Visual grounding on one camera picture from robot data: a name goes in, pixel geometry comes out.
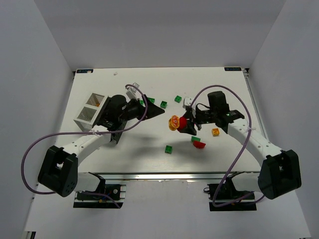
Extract yellow flower lego piece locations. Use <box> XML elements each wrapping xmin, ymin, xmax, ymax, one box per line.
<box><xmin>168</xmin><ymin>115</ymin><xmax>180</xmax><ymax>131</ymax></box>

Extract red round lego piece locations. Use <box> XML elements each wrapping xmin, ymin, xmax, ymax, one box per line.
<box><xmin>177</xmin><ymin>117</ymin><xmax>187</xmax><ymax>131</ymax></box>

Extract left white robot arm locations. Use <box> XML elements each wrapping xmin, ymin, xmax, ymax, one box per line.
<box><xmin>38</xmin><ymin>95</ymin><xmax>165</xmax><ymax>197</ymax></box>

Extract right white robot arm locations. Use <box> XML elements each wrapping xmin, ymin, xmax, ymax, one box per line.
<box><xmin>170</xmin><ymin>91</ymin><xmax>302</xmax><ymax>199</ymax></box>

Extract green long lego brick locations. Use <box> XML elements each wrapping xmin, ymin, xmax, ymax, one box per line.
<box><xmin>148</xmin><ymin>98</ymin><xmax>155</xmax><ymax>104</ymax></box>

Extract green slope lego brick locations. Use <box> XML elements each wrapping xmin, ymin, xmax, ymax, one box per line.
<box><xmin>191</xmin><ymin>136</ymin><xmax>201</xmax><ymax>142</ymax></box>

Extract dark green lego brick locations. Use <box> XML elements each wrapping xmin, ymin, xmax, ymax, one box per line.
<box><xmin>160</xmin><ymin>101</ymin><xmax>167</xmax><ymax>109</ymax></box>

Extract black slotted container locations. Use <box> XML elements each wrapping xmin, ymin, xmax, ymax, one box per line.
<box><xmin>97</xmin><ymin>120</ymin><xmax>127</xmax><ymax>144</ymax></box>

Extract red curved lego brick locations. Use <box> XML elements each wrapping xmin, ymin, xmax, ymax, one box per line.
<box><xmin>192</xmin><ymin>140</ymin><xmax>206</xmax><ymax>149</ymax></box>

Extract green lego brick upper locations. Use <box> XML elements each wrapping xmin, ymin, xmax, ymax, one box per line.
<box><xmin>174</xmin><ymin>96</ymin><xmax>182</xmax><ymax>103</ymax></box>

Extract yellow square lego brick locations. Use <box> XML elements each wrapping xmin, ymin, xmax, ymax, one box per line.
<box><xmin>211</xmin><ymin>128</ymin><xmax>220</xmax><ymax>136</ymax></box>

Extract white slotted container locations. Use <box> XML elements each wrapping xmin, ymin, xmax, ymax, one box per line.
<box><xmin>74</xmin><ymin>93</ymin><xmax>107</xmax><ymax>132</ymax></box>

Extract green lego brick lower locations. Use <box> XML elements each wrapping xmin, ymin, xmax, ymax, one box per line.
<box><xmin>164</xmin><ymin>145</ymin><xmax>172</xmax><ymax>154</ymax></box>

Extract right corner label sticker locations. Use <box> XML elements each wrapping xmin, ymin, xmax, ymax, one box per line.
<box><xmin>224</xmin><ymin>67</ymin><xmax>242</xmax><ymax>72</ymax></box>

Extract corner label sticker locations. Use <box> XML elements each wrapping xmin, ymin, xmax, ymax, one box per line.
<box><xmin>224</xmin><ymin>67</ymin><xmax>242</xmax><ymax>72</ymax></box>
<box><xmin>76</xmin><ymin>69</ymin><xmax>93</xmax><ymax>74</ymax></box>

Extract left corner label sticker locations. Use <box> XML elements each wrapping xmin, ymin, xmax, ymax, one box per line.
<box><xmin>76</xmin><ymin>69</ymin><xmax>93</xmax><ymax>74</ymax></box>

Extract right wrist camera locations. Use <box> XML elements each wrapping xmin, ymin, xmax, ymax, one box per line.
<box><xmin>182</xmin><ymin>97</ymin><xmax>193</xmax><ymax>109</ymax></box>

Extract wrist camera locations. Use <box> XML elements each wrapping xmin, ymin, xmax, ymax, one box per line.
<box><xmin>182</xmin><ymin>97</ymin><xmax>193</xmax><ymax>109</ymax></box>
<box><xmin>125</xmin><ymin>83</ymin><xmax>139</xmax><ymax>100</ymax></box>

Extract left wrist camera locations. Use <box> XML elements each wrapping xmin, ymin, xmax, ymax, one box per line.
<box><xmin>125</xmin><ymin>83</ymin><xmax>139</xmax><ymax>100</ymax></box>

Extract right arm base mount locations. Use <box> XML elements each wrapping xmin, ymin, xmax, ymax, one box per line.
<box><xmin>203</xmin><ymin>173</ymin><xmax>257</xmax><ymax>212</ymax></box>

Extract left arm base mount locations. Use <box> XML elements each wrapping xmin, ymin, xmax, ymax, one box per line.
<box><xmin>73</xmin><ymin>174</ymin><xmax>127</xmax><ymax>209</ymax></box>

